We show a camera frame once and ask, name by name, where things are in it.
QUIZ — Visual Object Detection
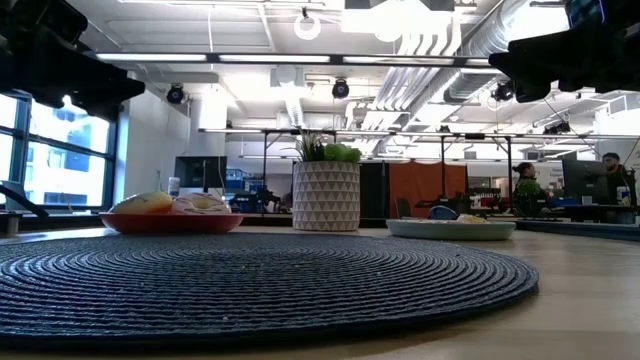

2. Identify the black computer monitor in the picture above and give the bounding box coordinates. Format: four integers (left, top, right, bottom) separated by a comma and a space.
173, 155, 229, 190

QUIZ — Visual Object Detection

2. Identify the dark round woven placemat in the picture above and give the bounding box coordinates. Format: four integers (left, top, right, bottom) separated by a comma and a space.
0, 232, 540, 351

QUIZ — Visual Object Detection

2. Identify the dark desk monitor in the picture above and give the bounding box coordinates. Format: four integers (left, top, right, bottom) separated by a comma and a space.
562, 159, 609, 199

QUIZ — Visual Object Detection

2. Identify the black cabinet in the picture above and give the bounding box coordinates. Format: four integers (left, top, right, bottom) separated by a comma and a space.
359, 160, 390, 219

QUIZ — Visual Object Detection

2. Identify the lilac frosted donut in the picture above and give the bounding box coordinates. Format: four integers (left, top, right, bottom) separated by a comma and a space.
171, 192, 233, 215

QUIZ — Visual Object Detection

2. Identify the red plate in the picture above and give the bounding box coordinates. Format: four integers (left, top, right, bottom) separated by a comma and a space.
98, 211, 245, 235

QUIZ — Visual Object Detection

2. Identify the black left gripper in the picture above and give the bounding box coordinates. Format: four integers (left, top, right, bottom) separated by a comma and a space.
0, 44, 146, 121

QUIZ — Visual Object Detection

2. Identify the white triangle patterned planter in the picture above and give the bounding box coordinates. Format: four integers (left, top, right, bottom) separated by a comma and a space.
292, 160, 361, 232

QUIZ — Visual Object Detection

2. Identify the green plant in planter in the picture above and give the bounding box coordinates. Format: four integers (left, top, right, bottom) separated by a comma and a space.
294, 130, 362, 164

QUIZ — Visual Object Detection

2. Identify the orange partition panel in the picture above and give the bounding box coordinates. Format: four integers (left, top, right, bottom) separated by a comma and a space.
388, 162, 469, 214

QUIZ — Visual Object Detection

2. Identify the black metal shelf frame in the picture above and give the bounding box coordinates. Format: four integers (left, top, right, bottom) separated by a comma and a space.
199, 127, 516, 201

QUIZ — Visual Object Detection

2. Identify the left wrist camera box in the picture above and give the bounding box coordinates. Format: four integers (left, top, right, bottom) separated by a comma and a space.
27, 0, 90, 46

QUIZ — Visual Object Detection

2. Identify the light blue plate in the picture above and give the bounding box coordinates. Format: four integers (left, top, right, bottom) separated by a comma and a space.
385, 218, 517, 242

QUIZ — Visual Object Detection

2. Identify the blue chair back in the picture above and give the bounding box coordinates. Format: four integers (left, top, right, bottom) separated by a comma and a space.
427, 204, 460, 222

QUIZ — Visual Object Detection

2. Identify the person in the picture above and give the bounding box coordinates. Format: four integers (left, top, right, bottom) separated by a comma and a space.
584, 152, 639, 207
512, 161, 551, 201

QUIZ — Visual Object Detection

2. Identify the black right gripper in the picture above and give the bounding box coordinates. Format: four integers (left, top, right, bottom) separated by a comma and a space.
488, 14, 640, 104

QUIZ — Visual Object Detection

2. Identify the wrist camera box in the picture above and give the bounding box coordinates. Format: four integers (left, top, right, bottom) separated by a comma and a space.
565, 0, 607, 29
27, 0, 90, 46

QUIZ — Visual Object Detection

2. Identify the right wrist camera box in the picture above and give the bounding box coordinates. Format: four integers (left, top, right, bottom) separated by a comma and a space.
565, 0, 607, 29

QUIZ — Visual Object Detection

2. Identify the black beam with light strips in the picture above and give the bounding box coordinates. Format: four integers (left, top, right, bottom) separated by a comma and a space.
94, 52, 494, 69

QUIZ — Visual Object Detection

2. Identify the blue window frame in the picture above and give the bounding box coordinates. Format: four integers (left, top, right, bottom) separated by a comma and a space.
0, 92, 119, 209

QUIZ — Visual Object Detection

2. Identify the black slanted stand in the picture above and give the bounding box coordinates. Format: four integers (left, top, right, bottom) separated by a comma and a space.
0, 182, 50, 220

